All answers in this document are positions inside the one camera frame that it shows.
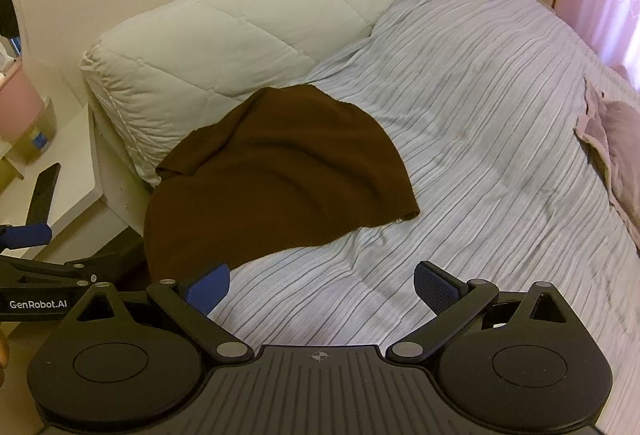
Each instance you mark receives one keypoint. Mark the white nightstand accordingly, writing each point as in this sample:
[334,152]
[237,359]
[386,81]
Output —
[70,180]

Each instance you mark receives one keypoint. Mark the striped grey bed sheet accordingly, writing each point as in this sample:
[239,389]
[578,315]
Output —
[475,140]

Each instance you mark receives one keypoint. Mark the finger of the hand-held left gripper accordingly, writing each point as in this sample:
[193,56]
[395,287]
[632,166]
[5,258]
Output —
[30,235]

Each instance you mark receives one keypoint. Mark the white oval mirror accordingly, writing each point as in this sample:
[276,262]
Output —
[22,15]

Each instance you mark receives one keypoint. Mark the white quilted duvet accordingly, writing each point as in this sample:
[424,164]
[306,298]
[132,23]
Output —
[225,35]

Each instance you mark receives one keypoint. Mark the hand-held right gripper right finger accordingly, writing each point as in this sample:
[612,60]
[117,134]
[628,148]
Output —
[434,287]

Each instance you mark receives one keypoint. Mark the mauve crumpled cloth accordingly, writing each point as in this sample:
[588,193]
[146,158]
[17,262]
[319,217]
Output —
[615,140]

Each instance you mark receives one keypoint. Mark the brown knitted sweater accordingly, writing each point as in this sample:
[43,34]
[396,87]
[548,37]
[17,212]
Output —
[280,175]

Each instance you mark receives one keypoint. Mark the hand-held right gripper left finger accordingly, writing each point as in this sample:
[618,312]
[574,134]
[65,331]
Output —
[210,289]

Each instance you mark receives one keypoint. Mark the blue and yellow bottle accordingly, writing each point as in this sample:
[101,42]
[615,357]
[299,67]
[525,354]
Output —
[39,138]

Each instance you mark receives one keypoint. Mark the pink plastic bin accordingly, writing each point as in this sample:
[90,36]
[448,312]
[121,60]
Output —
[17,102]

